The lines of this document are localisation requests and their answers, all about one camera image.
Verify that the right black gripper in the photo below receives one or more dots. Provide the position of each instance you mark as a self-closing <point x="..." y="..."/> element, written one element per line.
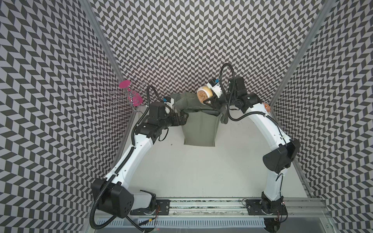
<point x="215" y="102"/>

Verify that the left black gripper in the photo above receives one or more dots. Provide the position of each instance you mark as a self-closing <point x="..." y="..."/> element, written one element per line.
<point x="182" y="120"/>

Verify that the green canvas bag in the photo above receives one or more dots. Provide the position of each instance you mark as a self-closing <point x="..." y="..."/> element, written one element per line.
<point x="202" y="122"/>

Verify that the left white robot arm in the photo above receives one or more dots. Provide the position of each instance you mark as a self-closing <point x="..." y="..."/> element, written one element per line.
<point x="112" y="198"/>

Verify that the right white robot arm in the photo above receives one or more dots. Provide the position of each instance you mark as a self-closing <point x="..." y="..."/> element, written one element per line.
<point x="230" y="91"/>

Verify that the orange patterned bowl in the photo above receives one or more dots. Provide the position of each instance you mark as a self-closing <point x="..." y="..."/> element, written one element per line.
<point x="267" y="107"/>

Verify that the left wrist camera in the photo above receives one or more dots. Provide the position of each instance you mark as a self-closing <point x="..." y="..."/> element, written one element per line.
<point x="169" y="101"/>

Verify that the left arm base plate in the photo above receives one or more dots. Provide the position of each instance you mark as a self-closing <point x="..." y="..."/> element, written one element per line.
<point x="160" y="207"/>

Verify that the aluminium front rail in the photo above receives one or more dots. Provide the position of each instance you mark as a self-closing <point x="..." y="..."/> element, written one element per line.
<point x="235" y="207"/>

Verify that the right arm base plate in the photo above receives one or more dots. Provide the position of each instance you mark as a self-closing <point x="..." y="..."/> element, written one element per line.
<point x="258" y="207"/>

